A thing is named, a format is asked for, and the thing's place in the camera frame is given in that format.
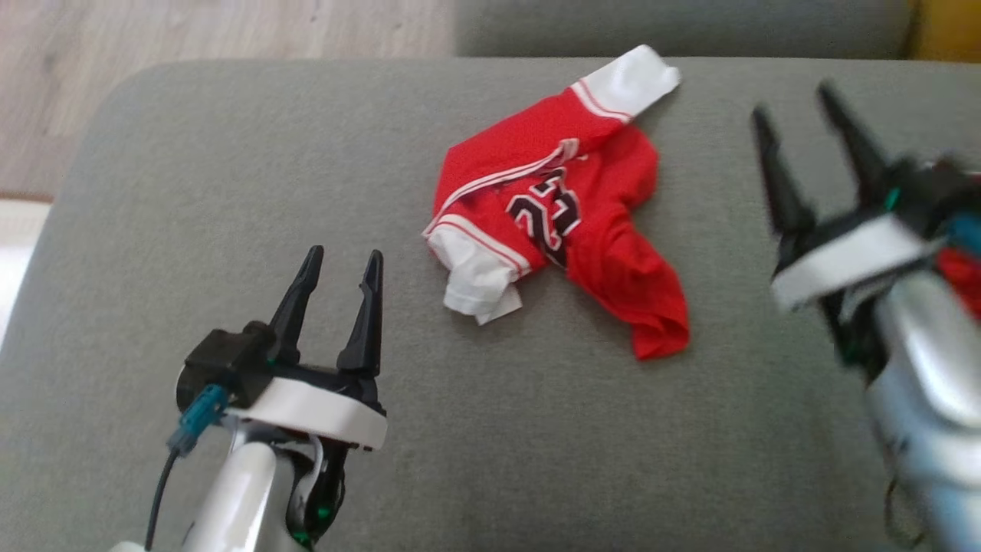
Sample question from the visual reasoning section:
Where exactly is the red white-sleeved Bulls jersey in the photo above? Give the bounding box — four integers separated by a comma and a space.
422, 44, 691, 361

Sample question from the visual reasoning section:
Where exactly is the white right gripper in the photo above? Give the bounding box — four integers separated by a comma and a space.
751, 80, 940, 369

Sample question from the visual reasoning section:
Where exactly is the black right cable teal plug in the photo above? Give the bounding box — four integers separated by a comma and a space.
947, 215, 981, 258

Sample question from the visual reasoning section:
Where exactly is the grey sofa cushion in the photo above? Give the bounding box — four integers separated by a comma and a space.
456, 0, 914, 59

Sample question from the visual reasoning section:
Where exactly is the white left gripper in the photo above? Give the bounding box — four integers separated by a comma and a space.
226, 245, 388, 537

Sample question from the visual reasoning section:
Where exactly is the yellow cushion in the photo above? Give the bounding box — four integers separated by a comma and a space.
908, 0, 981, 64

